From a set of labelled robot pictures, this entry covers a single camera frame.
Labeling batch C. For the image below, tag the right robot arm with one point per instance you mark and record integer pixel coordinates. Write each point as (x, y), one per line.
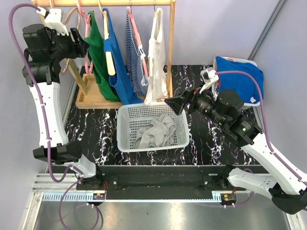
(284, 186)

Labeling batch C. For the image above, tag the grey tank top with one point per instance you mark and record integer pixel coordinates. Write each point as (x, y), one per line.
(160, 133)

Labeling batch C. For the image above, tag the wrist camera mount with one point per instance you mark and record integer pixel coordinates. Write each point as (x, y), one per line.
(54, 20)
(209, 77)

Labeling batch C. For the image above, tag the white perforated plastic basket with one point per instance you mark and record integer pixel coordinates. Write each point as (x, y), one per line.
(132, 117)

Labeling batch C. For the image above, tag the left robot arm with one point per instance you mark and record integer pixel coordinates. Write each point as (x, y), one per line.
(46, 48)

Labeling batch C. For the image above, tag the beige wooden hanger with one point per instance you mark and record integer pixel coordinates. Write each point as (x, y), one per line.
(74, 10)

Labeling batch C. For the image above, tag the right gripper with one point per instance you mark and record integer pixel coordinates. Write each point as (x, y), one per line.
(177, 103)

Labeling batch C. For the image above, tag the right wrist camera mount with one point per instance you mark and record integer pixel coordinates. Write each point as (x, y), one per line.
(209, 77)

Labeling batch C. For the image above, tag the blue cloth in bin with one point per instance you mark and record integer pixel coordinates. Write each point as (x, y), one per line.
(242, 76)

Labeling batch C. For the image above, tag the cream wooden hanger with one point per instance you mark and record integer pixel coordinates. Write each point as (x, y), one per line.
(109, 59)

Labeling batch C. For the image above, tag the blue white striped tank top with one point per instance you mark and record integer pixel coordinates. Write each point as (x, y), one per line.
(136, 74)

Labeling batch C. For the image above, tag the pink striped-top hanger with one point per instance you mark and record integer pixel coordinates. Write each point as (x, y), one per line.
(138, 41)

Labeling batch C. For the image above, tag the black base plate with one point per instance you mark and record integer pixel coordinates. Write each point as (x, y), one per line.
(166, 184)

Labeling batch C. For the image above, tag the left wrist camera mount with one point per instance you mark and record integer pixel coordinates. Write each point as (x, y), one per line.
(54, 20)

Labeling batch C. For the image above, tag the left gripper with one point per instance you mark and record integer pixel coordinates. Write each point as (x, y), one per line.
(78, 47)

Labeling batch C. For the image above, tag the green tank top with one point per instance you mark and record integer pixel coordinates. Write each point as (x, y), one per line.
(97, 56)

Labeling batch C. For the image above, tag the white right bin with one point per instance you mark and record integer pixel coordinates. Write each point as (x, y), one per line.
(249, 104)

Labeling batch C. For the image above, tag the pink plastic hanger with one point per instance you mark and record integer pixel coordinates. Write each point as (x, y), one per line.
(87, 18)

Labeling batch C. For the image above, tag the wooden clothes rack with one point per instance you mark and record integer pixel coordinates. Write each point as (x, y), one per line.
(89, 96)

